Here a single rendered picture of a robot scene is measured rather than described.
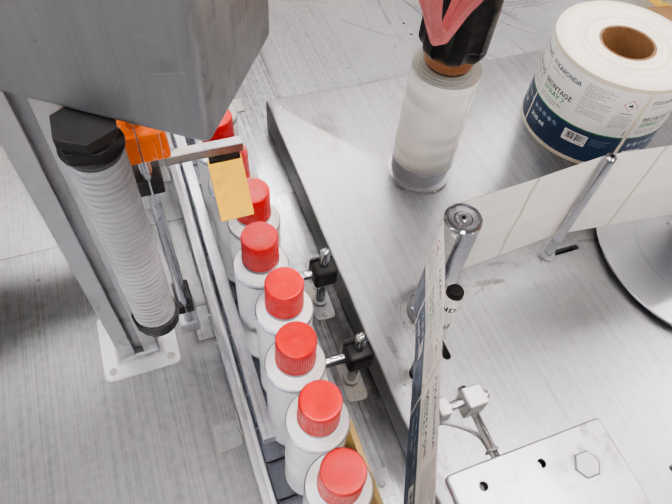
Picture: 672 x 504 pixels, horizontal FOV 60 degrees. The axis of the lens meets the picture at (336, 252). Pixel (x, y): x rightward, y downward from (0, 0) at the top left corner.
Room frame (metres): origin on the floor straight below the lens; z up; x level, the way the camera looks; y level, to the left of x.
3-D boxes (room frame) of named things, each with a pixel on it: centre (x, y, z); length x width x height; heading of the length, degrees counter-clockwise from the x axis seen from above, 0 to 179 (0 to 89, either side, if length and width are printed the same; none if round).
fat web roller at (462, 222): (0.35, -0.12, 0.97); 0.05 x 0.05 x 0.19
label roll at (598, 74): (0.74, -0.36, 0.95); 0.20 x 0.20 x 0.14
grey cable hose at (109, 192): (0.20, 0.13, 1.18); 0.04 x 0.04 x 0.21
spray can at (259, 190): (0.34, 0.08, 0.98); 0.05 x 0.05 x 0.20
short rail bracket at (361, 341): (0.27, -0.02, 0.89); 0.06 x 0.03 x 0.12; 116
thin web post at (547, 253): (0.46, -0.28, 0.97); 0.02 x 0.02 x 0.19
